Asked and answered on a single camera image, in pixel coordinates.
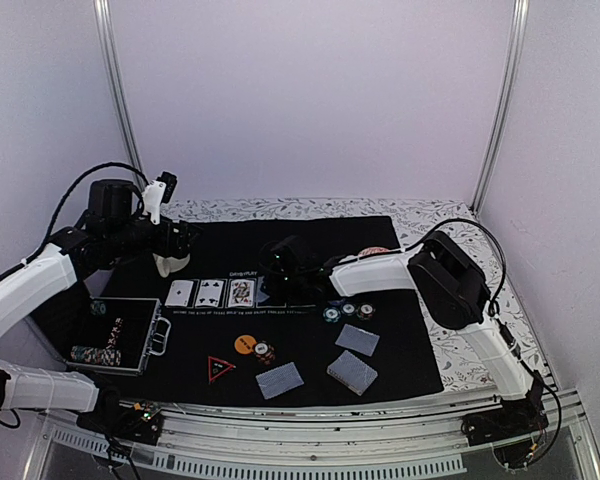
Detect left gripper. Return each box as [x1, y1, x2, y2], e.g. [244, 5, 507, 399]
[108, 215, 204, 258]

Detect face down burn card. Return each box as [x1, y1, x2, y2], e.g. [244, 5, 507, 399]
[256, 292, 270, 308]

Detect queen face card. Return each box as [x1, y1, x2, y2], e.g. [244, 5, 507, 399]
[227, 279, 256, 308]

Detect blue fifty poker chip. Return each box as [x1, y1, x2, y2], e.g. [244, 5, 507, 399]
[340, 302, 357, 316]

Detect four of clubs card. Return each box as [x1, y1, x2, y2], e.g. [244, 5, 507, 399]
[193, 279, 226, 308]

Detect red black chip stack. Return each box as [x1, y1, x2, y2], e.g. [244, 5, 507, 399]
[253, 341, 276, 365]

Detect orange big blind button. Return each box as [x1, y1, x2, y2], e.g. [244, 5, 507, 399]
[234, 334, 257, 355]

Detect blue green poker chip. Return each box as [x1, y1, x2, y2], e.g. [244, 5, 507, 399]
[356, 303, 375, 321]

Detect dealt cards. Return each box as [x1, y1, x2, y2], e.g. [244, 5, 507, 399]
[255, 362, 304, 400]
[335, 324, 380, 357]

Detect face up community card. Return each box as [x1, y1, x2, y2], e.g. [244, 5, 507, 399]
[165, 280, 194, 307]

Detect triangular all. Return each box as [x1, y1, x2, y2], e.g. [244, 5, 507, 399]
[207, 356, 236, 384]

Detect blue playing card deck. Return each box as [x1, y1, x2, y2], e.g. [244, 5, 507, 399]
[327, 350, 378, 396]

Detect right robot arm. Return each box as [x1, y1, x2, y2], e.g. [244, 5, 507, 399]
[259, 230, 542, 436]

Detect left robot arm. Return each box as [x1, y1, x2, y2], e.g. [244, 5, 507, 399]
[0, 172, 201, 434]

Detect black poker felt mat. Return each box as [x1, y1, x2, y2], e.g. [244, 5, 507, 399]
[93, 216, 443, 408]

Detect cream ceramic mug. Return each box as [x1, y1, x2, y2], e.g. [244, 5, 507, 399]
[153, 254, 190, 278]

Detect upper poker chip row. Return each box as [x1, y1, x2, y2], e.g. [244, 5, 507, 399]
[90, 299, 106, 316]

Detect poker chip row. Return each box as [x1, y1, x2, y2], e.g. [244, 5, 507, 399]
[90, 299, 106, 316]
[70, 345, 122, 367]

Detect red patterned bowl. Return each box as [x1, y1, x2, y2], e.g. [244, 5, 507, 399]
[358, 246, 393, 257]

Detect aluminium poker chip case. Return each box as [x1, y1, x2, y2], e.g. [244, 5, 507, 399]
[59, 297, 172, 376]

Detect lower poker chip row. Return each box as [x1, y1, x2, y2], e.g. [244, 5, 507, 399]
[70, 345, 122, 367]

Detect floral patterned tablecloth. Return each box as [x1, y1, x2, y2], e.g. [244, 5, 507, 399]
[162, 198, 548, 400]

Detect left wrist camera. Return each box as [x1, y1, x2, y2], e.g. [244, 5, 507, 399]
[142, 171, 177, 225]

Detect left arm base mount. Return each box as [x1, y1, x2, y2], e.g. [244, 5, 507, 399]
[76, 394, 164, 446]

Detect left aluminium frame post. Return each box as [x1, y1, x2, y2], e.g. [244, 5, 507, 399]
[93, 0, 144, 173]

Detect aluminium frame post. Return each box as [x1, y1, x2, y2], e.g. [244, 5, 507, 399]
[470, 0, 530, 217]
[93, 0, 144, 173]

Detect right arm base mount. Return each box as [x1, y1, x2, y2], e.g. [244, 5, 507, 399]
[461, 381, 549, 470]

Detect right aluminium frame post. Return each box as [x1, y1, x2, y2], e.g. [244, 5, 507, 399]
[470, 0, 530, 217]

